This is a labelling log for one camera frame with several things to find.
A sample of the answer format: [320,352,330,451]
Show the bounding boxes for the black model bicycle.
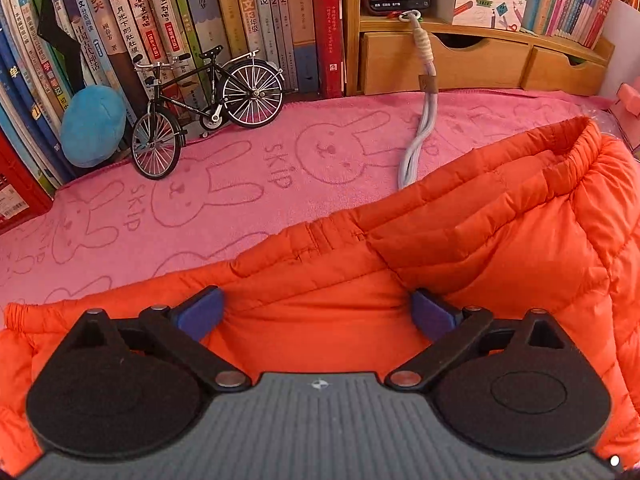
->
[130,45,287,182]

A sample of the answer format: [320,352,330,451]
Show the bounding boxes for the red plastic crate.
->
[0,130,56,237]

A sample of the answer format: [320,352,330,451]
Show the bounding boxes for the black strap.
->
[36,0,89,94]

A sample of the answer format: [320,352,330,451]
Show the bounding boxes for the wooden drawer organizer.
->
[341,0,617,99]

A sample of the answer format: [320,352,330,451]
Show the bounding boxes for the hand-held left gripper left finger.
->
[69,286,252,394]

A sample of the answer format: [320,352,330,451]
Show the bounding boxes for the orange down jacket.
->
[0,116,640,476]

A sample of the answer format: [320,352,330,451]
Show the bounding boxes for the row of tall blue books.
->
[0,0,97,199]

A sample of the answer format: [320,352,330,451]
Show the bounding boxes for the row of thick books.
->
[65,0,347,132]

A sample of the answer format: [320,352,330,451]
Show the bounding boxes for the pink toy box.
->
[615,77,640,154]

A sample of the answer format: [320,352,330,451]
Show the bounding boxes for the blue plush ball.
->
[61,85,129,169]

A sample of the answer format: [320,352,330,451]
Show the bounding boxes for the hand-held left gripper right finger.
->
[384,287,568,393]

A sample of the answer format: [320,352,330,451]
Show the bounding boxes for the row of colourful slim books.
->
[520,0,627,52]

